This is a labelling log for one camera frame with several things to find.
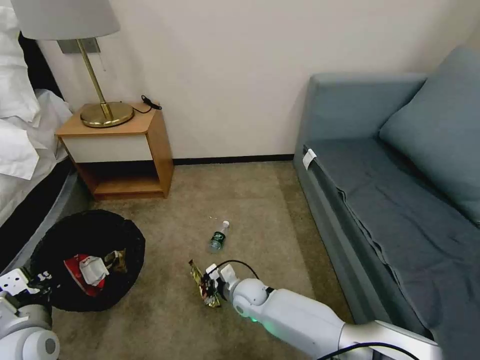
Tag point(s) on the gold snack wrapper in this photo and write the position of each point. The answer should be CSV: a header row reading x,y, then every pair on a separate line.
x,y
195,272

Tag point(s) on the brass table lamp grey shade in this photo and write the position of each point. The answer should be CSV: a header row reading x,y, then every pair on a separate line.
x,y
63,18

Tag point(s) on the white sofa tag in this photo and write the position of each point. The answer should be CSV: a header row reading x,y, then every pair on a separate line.
x,y
309,159

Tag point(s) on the blue-grey sofa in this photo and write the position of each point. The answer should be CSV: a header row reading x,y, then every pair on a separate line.
x,y
375,210

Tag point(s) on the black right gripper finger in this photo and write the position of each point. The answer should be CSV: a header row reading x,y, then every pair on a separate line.
x,y
212,294
208,282

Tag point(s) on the clear plastic bottle green label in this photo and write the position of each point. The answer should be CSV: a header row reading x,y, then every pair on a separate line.
x,y
217,238

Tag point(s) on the brown crumpled wrapper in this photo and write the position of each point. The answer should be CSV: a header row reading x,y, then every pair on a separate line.
x,y
118,260

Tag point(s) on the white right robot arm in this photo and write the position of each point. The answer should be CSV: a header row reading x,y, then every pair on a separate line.
x,y
300,315

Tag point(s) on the blue-grey sofa cushion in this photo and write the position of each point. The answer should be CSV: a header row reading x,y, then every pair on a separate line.
x,y
438,150

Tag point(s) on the grey wall switch plate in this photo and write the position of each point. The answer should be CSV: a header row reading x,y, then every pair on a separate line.
x,y
67,45

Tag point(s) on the wooden nightstand white drawer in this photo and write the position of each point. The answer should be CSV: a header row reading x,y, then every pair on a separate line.
x,y
112,150

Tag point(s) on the black headboard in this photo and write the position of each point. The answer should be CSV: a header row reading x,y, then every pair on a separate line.
x,y
43,67

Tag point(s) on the red flat packaging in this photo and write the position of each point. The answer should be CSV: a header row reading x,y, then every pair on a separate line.
x,y
73,268

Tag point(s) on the dark grey bed base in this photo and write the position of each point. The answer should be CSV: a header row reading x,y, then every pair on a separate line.
x,y
33,221

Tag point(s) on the white duvet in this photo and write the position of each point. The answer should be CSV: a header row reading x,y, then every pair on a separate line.
x,y
26,150

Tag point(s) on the white crumpled paper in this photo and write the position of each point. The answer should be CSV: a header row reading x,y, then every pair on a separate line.
x,y
93,270

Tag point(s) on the white pillow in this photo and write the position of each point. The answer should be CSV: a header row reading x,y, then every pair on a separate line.
x,y
13,75

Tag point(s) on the black round trash bin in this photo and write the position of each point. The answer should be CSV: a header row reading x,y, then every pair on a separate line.
x,y
93,232

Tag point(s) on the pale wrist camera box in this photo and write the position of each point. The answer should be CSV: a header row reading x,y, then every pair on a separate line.
x,y
212,270

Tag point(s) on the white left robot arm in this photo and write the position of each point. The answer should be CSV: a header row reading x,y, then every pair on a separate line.
x,y
26,330

